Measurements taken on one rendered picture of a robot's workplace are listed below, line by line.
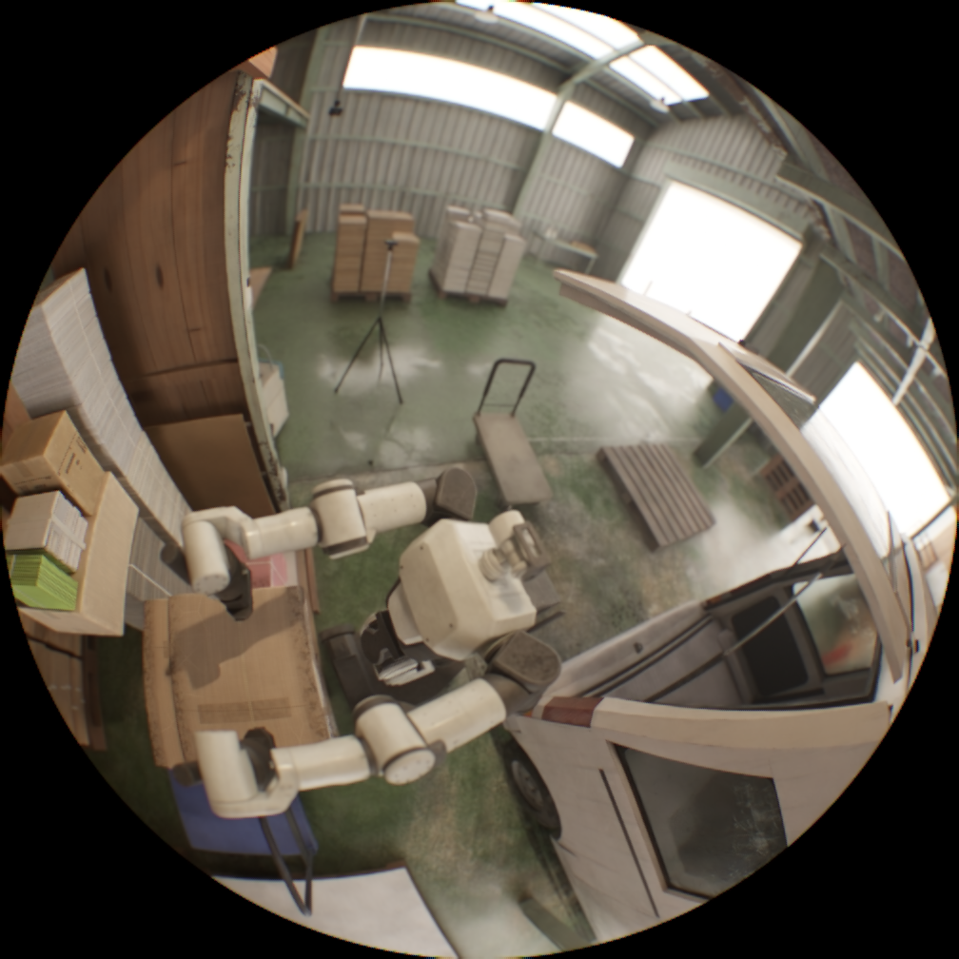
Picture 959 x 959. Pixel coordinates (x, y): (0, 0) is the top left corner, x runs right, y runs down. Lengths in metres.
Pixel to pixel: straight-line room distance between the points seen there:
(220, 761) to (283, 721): 0.39
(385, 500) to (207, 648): 0.61
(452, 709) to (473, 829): 1.63
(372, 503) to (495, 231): 4.74
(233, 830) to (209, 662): 1.28
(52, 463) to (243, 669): 0.70
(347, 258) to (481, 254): 1.86
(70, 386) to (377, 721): 1.06
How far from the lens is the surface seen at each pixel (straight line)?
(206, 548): 0.57
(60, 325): 1.08
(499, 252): 5.31
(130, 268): 1.41
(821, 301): 4.44
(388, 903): 2.21
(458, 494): 0.74
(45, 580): 1.00
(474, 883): 2.32
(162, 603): 1.12
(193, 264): 1.30
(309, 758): 0.53
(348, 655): 1.77
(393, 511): 0.67
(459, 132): 9.19
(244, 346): 1.31
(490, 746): 2.06
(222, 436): 1.53
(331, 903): 2.25
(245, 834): 2.06
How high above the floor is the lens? 1.95
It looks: 49 degrees down
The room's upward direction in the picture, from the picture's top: 24 degrees clockwise
